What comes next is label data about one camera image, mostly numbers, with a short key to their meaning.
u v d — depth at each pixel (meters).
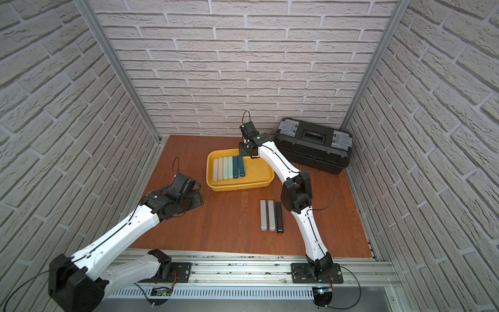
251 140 0.71
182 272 0.74
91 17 0.71
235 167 1.04
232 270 0.76
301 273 0.74
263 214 0.87
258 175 1.02
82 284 0.37
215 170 1.01
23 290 0.33
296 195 0.59
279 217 0.87
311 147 0.95
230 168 1.03
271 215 0.87
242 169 1.03
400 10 0.69
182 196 0.61
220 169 1.03
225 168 1.03
